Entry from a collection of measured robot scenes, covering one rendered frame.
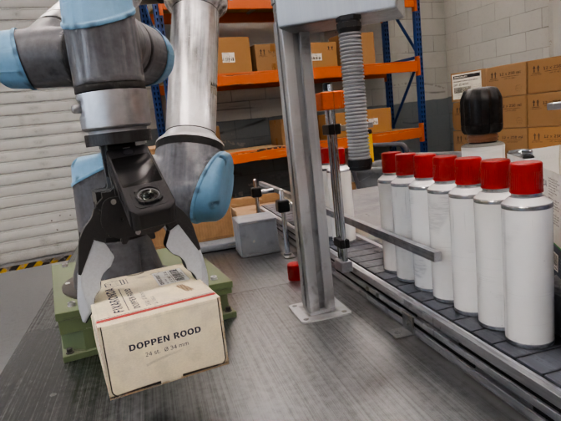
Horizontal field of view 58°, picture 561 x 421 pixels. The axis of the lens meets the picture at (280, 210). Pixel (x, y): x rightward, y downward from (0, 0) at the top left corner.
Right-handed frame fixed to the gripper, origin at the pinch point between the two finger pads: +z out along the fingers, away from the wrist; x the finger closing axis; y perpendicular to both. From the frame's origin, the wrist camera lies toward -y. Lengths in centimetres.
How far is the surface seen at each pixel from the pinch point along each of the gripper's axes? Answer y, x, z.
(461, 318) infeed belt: -9.1, -37.3, 8.6
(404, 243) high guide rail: 2.6, -38.1, 0.7
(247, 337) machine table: 14.2, -15.7, 13.3
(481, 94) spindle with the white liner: 18, -71, -20
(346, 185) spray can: 34, -49, -4
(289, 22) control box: 10.0, -26.7, -32.7
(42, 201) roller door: 452, 19, 26
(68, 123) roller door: 451, -15, -42
